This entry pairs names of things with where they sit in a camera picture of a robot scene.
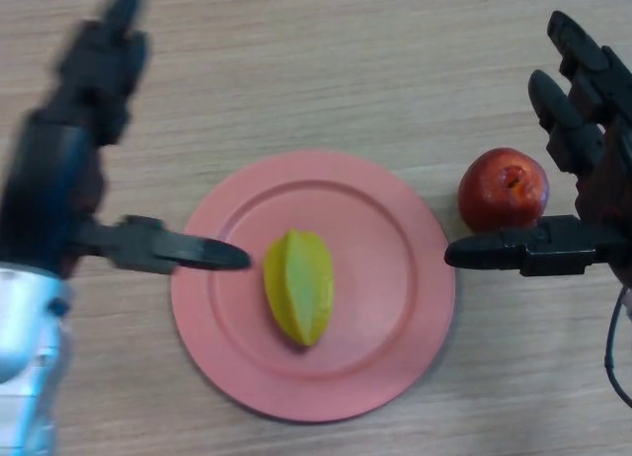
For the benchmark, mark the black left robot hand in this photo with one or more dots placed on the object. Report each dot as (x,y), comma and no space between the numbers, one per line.
(54,170)

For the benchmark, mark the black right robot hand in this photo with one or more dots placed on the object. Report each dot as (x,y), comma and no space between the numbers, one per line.
(602,204)

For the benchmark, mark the yellow green starfruit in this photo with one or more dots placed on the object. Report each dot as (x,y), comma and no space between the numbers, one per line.
(301,288)

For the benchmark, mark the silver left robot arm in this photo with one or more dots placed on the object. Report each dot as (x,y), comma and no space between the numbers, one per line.
(29,357)

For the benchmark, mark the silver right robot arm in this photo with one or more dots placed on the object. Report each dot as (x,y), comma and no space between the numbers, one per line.
(628,305)

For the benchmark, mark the pink round plate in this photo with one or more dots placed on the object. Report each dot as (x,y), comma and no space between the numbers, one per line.
(380,298)

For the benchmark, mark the red apple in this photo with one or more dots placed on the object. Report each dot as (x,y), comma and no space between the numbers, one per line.
(498,189)

